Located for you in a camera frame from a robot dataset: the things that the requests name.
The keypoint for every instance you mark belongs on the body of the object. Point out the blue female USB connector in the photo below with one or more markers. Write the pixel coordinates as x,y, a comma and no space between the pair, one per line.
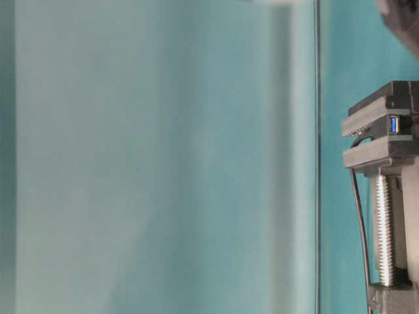
393,124

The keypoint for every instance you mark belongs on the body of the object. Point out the silver threaded vise screw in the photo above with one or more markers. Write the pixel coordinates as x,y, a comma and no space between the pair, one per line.
384,232

